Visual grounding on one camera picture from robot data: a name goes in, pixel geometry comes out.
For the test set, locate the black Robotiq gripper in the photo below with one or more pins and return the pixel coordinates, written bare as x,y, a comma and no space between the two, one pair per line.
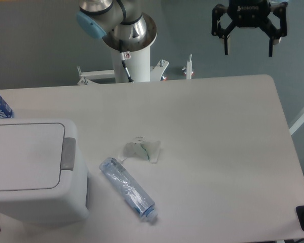
250,14

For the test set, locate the white trash can body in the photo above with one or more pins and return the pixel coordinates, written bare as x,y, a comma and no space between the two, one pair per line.
66,202

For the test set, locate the white trash can lid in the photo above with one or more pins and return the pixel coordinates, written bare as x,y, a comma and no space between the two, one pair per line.
30,156

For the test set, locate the crumpled white plastic wrapper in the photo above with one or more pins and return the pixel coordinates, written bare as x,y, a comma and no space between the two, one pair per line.
143,148

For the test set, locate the clear empty plastic bottle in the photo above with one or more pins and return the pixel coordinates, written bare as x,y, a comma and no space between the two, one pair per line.
130,190

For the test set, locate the grey lid push button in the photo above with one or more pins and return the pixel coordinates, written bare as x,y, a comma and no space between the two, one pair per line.
68,153

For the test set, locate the white pedestal rear foot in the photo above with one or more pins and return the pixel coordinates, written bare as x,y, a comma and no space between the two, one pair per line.
188,69

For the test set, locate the white pedestal foot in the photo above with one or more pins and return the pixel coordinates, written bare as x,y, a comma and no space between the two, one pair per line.
188,69
157,73
95,77

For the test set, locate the white pedestal right foot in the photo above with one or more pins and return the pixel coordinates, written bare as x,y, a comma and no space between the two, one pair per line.
157,73

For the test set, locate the white frame at right edge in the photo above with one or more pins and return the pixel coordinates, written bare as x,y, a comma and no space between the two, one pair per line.
297,122

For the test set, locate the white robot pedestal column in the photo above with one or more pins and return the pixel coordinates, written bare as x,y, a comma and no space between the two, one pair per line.
129,46

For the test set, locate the white pedestal left foot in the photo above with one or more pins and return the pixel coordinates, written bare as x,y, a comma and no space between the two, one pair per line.
95,77

